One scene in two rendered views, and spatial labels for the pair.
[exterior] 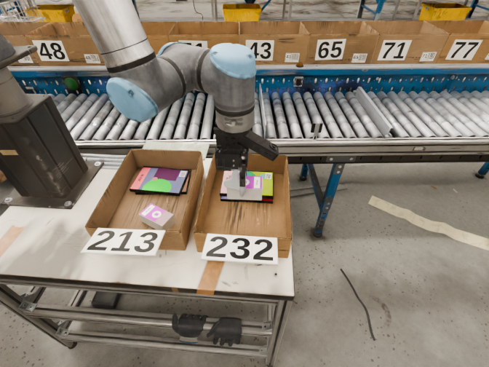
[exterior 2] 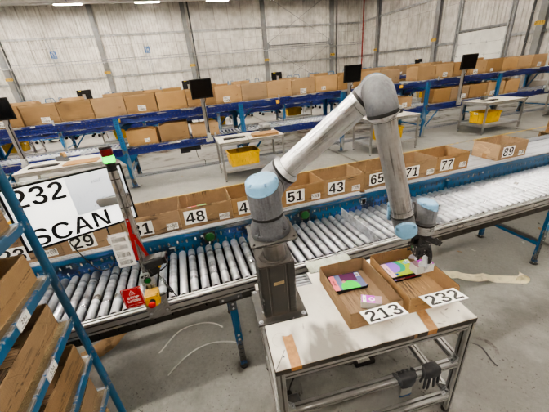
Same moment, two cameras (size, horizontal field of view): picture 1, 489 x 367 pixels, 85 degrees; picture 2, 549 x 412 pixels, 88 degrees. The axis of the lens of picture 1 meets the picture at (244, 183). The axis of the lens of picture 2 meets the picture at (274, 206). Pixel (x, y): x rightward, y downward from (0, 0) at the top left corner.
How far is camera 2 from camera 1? 1.16 m
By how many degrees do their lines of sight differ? 22
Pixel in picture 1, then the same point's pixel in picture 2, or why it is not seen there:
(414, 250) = (477, 297)
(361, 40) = not seen: hidden behind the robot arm
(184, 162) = (350, 266)
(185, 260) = (407, 320)
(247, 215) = (415, 286)
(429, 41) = (429, 163)
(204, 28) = not seen: hidden behind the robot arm
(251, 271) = (445, 313)
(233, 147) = (423, 244)
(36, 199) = (280, 316)
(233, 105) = (432, 223)
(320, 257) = not seen: hidden behind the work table
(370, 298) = (475, 338)
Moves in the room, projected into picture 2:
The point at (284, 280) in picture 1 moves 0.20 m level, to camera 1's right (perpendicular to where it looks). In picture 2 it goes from (466, 312) to (497, 301)
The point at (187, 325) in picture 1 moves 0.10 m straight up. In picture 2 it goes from (406, 376) to (408, 363)
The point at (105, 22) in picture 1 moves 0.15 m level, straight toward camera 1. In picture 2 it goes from (408, 203) to (448, 213)
